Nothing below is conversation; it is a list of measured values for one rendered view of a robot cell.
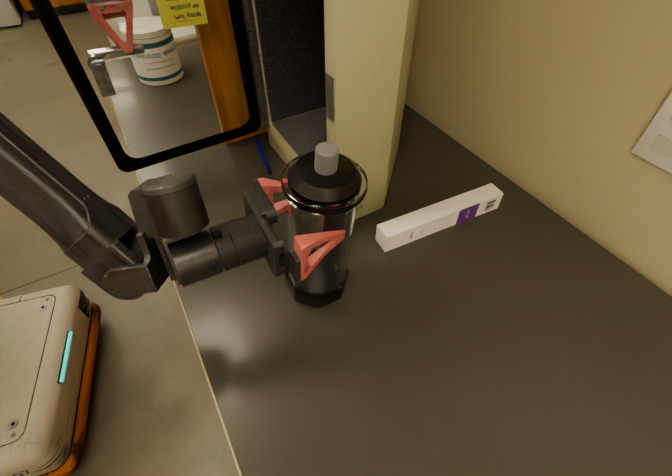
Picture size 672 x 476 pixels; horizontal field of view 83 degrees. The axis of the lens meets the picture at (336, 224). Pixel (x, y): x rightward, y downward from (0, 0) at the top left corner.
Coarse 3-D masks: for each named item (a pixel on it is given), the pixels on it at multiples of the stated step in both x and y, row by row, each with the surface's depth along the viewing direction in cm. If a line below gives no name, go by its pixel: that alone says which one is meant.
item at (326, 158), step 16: (320, 144) 44; (304, 160) 47; (320, 160) 44; (336, 160) 44; (288, 176) 46; (304, 176) 45; (320, 176) 45; (336, 176) 45; (352, 176) 45; (304, 192) 44; (320, 192) 44; (336, 192) 44; (352, 192) 45
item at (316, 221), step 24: (288, 168) 48; (360, 168) 49; (288, 192) 45; (360, 192) 46; (288, 216) 50; (312, 216) 46; (336, 216) 46; (288, 240) 54; (336, 264) 54; (312, 288) 57; (336, 288) 59
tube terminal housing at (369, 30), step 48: (336, 0) 44; (384, 0) 47; (336, 48) 48; (384, 48) 52; (336, 96) 53; (384, 96) 57; (288, 144) 79; (336, 144) 59; (384, 144) 64; (384, 192) 73
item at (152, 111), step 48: (96, 0) 57; (144, 0) 60; (192, 0) 63; (96, 48) 60; (144, 48) 64; (192, 48) 68; (144, 96) 69; (192, 96) 73; (240, 96) 78; (144, 144) 74
